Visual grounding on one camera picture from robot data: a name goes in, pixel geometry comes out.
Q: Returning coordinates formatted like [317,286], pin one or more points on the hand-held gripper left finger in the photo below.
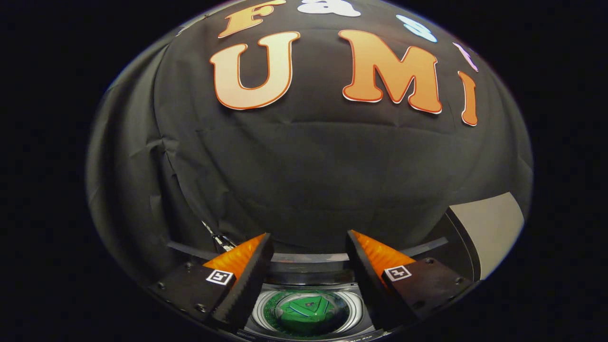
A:
[251,280]

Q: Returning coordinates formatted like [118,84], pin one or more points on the black backdrop cloth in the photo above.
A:
[308,166]

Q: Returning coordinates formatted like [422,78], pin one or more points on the dark grey washing machine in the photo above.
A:
[354,306]

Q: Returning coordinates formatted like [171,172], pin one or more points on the green polo shirt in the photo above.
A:
[304,311]

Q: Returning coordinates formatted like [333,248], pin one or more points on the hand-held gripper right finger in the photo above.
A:
[365,280]

